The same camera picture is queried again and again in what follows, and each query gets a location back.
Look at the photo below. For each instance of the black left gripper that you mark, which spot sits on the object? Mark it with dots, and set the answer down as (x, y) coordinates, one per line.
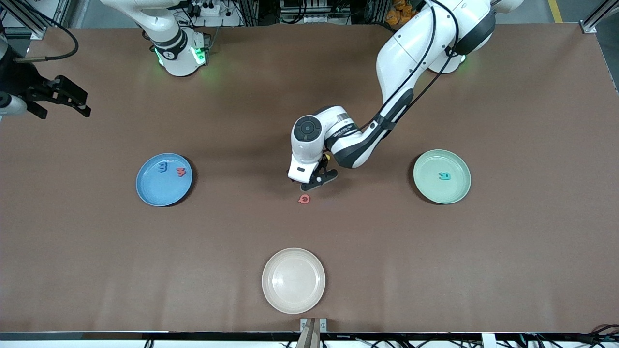
(323, 162)

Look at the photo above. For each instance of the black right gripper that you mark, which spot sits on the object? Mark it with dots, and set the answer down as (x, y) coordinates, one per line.
(22, 82)

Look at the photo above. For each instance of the teal foam letter R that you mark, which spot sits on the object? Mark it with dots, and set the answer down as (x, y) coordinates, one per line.
(445, 176)

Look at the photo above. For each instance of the blue foam letter E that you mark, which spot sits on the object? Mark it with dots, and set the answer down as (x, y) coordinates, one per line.
(165, 167)

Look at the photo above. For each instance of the red foam letter m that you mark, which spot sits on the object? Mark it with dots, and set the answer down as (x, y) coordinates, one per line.
(181, 172)

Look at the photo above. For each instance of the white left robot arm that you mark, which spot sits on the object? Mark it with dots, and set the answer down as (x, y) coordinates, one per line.
(416, 43)

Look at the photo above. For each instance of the red foam letter Q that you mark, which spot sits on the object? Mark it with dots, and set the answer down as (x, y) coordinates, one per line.
(300, 199)

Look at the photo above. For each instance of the beige plate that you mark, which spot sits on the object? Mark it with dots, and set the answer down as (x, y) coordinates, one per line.
(293, 280)

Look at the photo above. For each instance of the pale green plate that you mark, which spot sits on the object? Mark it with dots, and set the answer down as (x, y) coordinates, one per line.
(442, 191)

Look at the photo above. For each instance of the blue plate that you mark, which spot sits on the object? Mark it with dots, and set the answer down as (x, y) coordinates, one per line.
(162, 188)

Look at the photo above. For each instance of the grey equipment rack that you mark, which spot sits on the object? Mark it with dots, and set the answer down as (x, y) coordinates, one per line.
(314, 12)

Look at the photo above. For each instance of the orange bag pile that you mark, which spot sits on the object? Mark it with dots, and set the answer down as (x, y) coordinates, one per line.
(399, 17)

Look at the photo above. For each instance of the white power strip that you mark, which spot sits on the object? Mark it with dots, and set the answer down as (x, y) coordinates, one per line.
(208, 10)

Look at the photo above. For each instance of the brown table cover sheet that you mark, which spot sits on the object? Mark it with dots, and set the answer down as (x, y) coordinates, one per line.
(121, 266)

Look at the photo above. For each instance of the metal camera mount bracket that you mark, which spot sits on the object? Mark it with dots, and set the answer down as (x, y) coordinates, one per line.
(309, 336)

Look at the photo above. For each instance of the black table edge rail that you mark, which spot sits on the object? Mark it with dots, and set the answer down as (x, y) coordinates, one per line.
(217, 336)

